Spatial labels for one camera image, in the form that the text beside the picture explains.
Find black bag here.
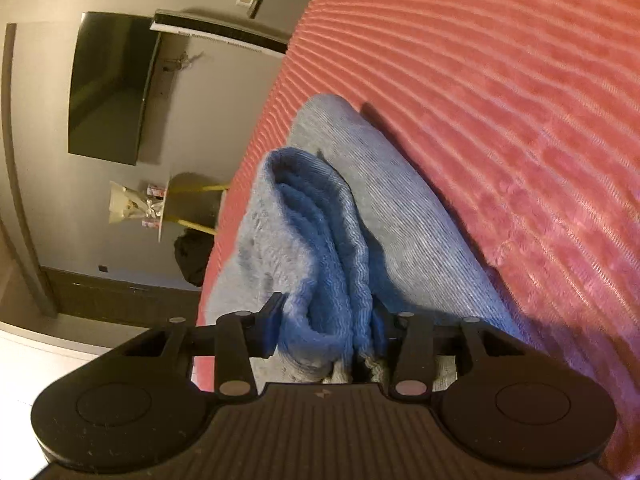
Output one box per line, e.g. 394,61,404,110
173,230,217,288

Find pink ribbed blanket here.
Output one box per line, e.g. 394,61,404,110
192,0,640,471

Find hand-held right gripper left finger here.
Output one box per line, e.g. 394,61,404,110
117,292,287,402

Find white standing air conditioner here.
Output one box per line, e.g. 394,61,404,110
150,9,291,56

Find cream wrapped flower bouquet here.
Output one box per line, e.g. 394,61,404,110
109,181,168,227

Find yellow round side table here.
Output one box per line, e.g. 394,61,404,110
157,172,231,244

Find hanging wall cable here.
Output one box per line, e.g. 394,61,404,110
161,51,206,72

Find grey pants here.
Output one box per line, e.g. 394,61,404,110
200,94,546,393

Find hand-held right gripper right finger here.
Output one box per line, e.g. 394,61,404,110
370,307,521,402

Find black wall television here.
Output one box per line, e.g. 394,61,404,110
67,11,162,167

